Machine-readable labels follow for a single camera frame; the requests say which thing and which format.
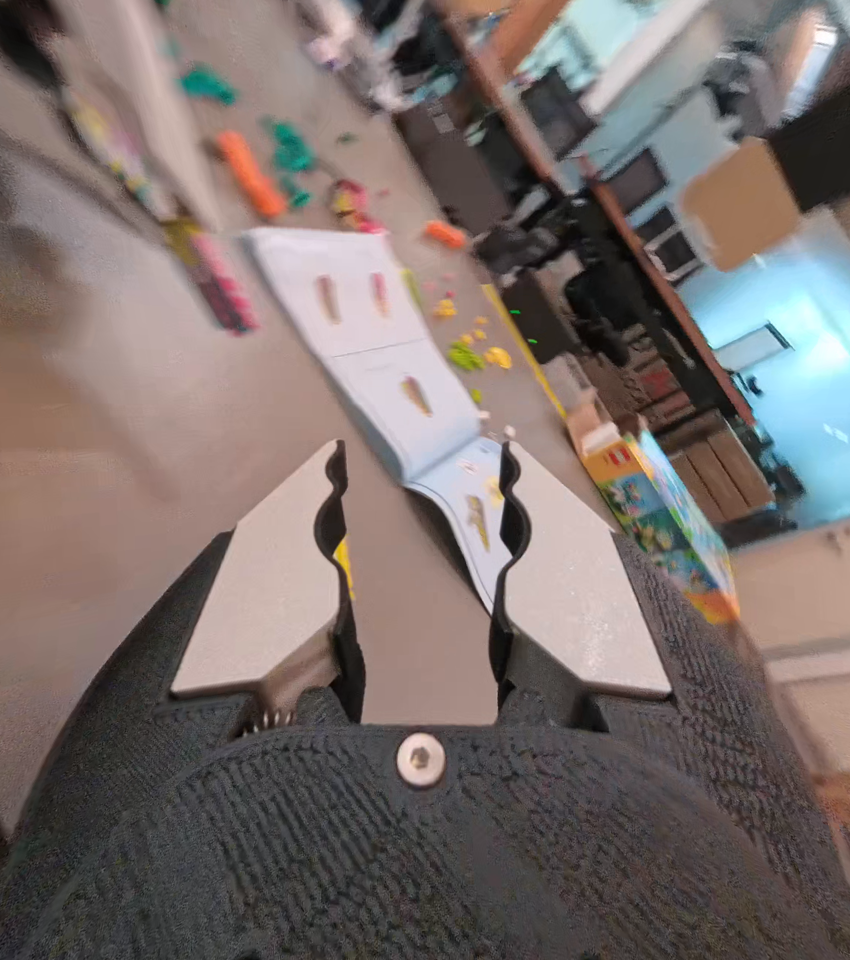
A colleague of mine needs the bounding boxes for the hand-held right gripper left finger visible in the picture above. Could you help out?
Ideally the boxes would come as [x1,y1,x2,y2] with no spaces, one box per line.
[171,440,366,725]

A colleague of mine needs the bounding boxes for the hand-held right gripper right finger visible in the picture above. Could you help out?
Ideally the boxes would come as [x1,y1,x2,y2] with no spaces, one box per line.
[488,441,672,725]

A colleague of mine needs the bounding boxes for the colourful cardboard toy box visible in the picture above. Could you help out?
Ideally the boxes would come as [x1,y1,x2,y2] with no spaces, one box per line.
[566,388,742,625]

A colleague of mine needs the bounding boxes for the stack of brown cardboard boxes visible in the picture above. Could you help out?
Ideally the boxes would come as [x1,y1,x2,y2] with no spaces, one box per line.
[661,416,774,522]

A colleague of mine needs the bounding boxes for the pale door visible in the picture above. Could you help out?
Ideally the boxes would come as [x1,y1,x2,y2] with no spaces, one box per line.
[728,504,850,781]

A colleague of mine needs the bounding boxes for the yellow tape strip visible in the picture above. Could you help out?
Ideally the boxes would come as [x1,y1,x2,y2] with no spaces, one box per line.
[480,283,570,421]

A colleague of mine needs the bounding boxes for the scattered small yellow lime bricks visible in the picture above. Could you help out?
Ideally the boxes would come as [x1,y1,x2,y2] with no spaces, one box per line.
[428,273,517,406]

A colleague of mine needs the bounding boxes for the black rounded power box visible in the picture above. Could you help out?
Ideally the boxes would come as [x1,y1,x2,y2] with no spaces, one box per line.
[500,266,585,366]

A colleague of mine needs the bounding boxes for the light blue instruction booklet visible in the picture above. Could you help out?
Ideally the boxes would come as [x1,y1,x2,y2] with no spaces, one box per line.
[243,227,510,615]

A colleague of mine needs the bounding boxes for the black office chair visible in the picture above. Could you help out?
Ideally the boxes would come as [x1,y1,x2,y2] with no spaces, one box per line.
[563,198,669,370]

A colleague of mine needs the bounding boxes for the pink yellow brick assembly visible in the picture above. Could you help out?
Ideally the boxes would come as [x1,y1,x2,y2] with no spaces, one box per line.
[164,216,259,336]

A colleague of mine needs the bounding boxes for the black charger box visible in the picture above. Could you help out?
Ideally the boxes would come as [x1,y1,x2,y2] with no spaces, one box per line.
[476,223,547,276]

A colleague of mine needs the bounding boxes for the black computer monitor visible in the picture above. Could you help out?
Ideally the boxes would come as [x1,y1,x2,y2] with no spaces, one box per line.
[521,69,592,153]
[641,208,705,280]
[603,148,671,216]

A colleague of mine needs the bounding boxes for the long wooden desk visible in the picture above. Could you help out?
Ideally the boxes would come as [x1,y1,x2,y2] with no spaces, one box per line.
[436,11,759,429]

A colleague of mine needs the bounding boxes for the dark red pink brick bird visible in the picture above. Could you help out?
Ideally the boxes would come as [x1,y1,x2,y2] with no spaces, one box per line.
[329,178,387,235]

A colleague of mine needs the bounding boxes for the orange brick separator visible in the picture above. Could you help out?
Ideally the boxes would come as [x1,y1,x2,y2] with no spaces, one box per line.
[216,129,288,220]

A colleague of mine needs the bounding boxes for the black laptop case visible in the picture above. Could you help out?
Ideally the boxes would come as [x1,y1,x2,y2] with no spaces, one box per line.
[398,101,489,230]

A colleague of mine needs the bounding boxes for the black square panel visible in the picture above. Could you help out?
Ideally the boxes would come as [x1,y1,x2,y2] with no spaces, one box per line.
[768,81,850,213]

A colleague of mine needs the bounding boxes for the wooden pillar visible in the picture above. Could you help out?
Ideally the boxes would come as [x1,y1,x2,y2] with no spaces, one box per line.
[496,0,572,72]

